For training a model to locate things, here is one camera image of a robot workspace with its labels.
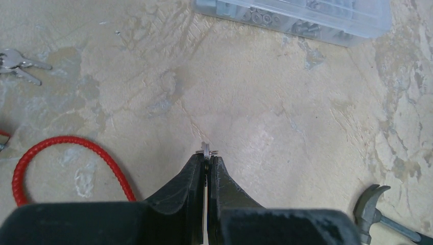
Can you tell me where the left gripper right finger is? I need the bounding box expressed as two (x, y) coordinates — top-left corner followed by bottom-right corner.
(207, 157), (360, 244)

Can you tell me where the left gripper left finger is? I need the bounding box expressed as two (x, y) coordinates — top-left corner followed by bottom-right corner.
(1, 154), (204, 244)

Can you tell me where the spare silver key bunch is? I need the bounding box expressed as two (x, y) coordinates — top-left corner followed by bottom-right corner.
(1, 48), (53, 86)

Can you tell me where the clear plastic screw box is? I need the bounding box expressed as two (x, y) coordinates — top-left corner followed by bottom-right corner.
(191, 0), (392, 47)

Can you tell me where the black handled hammer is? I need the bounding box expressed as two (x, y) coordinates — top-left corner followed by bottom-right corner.
(353, 184), (432, 245)

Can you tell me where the small red cable padlock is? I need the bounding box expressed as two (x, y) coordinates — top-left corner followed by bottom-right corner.
(0, 130), (11, 151)

